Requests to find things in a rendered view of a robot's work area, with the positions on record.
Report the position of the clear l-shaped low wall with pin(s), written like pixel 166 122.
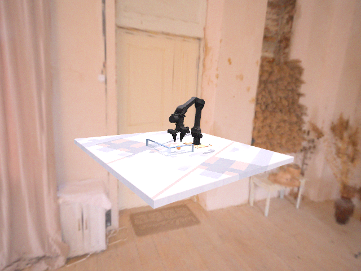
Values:
pixel 169 151

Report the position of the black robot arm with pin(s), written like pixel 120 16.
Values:
pixel 178 117

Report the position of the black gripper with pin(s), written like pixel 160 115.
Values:
pixel 175 131

